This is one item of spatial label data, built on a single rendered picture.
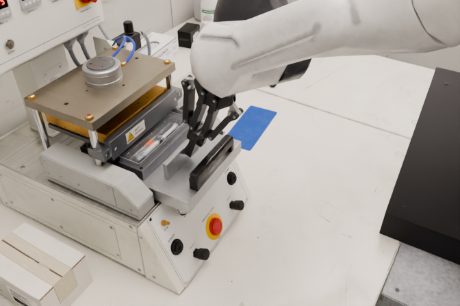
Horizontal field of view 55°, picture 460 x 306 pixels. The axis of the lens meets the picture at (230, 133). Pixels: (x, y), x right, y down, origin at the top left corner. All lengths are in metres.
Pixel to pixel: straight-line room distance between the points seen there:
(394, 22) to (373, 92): 1.21
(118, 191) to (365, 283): 0.56
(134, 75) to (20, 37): 0.23
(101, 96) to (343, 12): 0.58
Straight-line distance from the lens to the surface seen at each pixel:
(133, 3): 1.81
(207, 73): 0.57
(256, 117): 1.46
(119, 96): 0.91
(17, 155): 1.13
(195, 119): 0.85
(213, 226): 1.03
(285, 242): 1.08
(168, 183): 0.90
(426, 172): 1.09
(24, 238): 1.06
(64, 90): 0.96
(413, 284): 1.08
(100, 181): 0.89
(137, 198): 0.87
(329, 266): 1.05
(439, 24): 0.45
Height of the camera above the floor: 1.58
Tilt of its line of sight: 37 degrees down
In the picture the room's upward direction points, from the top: straight up
